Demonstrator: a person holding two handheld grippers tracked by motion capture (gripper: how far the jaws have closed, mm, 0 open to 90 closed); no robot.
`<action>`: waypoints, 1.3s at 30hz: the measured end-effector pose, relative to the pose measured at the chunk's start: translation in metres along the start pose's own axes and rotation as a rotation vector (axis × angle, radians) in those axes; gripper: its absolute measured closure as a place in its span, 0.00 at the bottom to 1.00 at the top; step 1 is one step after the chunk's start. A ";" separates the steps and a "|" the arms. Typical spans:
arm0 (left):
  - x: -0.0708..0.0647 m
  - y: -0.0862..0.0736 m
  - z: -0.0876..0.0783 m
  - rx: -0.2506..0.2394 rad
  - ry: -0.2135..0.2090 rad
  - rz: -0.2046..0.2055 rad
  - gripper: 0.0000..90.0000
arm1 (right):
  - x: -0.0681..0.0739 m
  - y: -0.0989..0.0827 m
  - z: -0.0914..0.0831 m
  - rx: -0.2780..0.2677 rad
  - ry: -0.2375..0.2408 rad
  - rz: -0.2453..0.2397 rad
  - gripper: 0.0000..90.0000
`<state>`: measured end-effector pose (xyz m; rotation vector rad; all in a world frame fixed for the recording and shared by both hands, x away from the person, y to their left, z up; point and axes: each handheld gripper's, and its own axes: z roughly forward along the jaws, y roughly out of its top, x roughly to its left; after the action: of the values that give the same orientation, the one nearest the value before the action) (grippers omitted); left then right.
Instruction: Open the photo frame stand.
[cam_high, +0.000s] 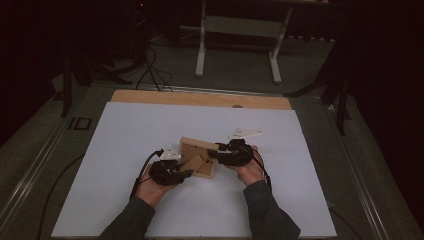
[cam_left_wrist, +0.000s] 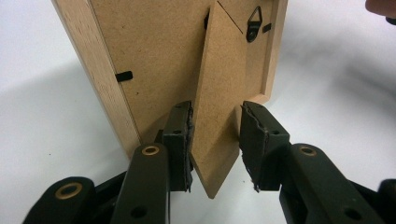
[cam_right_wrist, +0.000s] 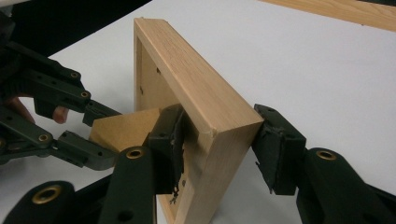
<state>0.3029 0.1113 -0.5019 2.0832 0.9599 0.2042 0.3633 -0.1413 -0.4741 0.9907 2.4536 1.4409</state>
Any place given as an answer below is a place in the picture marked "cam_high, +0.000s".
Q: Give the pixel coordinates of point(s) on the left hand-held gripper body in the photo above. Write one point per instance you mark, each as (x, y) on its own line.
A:
(165, 173)

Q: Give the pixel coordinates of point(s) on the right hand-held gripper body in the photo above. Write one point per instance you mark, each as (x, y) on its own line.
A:
(236, 156)

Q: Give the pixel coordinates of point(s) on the wooden photo frame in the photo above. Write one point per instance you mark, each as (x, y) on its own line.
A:
(200, 160)

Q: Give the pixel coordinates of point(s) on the person's right hand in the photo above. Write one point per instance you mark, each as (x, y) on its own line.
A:
(250, 173)

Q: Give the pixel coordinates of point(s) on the person's left hand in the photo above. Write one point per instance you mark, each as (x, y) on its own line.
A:
(151, 193)

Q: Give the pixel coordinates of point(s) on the white table cover sheet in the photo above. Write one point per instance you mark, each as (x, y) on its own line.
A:
(133, 133)

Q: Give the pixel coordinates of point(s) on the black tripod stand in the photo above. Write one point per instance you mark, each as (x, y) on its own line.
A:
(340, 96)

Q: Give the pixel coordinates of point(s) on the black metal stand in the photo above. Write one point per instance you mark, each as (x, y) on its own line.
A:
(66, 86)

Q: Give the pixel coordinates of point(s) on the dark equipment rack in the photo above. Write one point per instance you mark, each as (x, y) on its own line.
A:
(140, 30)

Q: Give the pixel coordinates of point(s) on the short metal floor rail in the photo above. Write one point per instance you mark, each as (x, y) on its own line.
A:
(233, 91)

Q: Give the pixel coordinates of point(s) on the white metal table frame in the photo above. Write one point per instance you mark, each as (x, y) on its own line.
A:
(245, 26)

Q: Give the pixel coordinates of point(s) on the long metal floor rail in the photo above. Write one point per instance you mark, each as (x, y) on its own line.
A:
(358, 176)
(30, 173)

